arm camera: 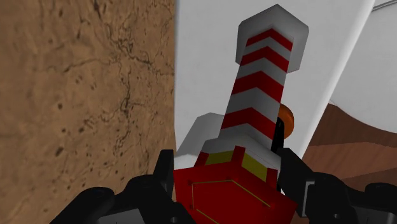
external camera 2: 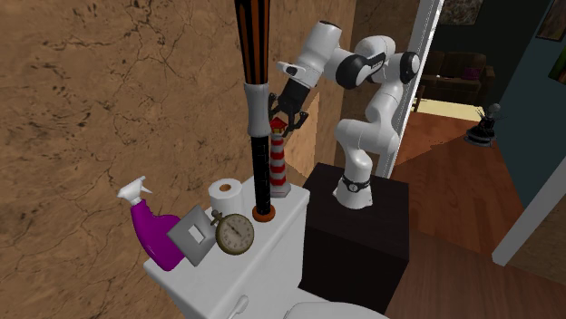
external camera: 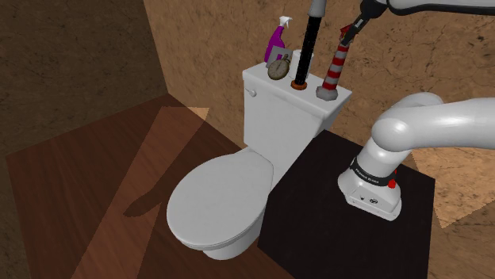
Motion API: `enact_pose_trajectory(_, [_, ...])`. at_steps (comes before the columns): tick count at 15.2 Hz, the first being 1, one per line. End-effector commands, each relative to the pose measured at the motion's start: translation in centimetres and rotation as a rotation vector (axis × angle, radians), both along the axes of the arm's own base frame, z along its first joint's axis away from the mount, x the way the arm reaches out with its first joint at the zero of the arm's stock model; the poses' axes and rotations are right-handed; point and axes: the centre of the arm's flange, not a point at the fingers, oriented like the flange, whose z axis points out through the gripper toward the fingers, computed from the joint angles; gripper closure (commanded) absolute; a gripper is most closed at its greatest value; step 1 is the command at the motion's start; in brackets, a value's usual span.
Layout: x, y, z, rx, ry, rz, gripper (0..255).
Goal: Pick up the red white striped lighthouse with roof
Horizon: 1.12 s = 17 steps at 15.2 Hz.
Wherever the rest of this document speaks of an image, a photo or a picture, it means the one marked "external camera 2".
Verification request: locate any red white lighthouse figure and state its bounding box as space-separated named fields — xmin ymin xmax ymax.
xmin=268 ymin=116 xmax=293 ymax=199

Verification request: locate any dark robot stand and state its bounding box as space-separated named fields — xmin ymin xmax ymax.
xmin=298 ymin=161 xmax=411 ymax=315

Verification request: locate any colourful wall picture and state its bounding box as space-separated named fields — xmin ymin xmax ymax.
xmin=535 ymin=0 xmax=566 ymax=43

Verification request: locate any grey square switch plate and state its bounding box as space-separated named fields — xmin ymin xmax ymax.
xmin=166 ymin=204 xmax=220 ymax=268

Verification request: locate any green wall picture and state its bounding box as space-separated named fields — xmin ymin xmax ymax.
xmin=547 ymin=45 xmax=566 ymax=85

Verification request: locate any black and orange baseball bat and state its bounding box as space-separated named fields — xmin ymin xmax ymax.
xmin=233 ymin=0 xmax=278 ymax=224

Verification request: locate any black floor figure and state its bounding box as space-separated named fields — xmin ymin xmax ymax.
xmin=463 ymin=102 xmax=506 ymax=149

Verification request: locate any brass stopwatch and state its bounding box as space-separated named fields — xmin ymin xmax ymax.
xmin=210 ymin=208 xmax=257 ymax=256

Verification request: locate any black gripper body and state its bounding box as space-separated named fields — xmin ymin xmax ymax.
xmin=277 ymin=78 xmax=314 ymax=117

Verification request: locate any white door frame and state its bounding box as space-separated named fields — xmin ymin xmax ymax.
xmin=376 ymin=0 xmax=446 ymax=179

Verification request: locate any white toilet paper roll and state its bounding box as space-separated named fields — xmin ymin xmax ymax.
xmin=208 ymin=178 xmax=245 ymax=218

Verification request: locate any dark brown sofa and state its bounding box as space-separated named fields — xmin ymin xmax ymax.
xmin=418 ymin=50 xmax=497 ymax=107

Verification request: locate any purple spray bottle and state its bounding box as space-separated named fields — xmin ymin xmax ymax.
xmin=116 ymin=175 xmax=186 ymax=273

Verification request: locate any dark wall picture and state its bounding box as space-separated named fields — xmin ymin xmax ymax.
xmin=438 ymin=0 xmax=485 ymax=26

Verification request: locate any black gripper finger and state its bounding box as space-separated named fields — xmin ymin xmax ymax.
xmin=285 ymin=111 xmax=309 ymax=135
xmin=268 ymin=92 xmax=284 ymax=118

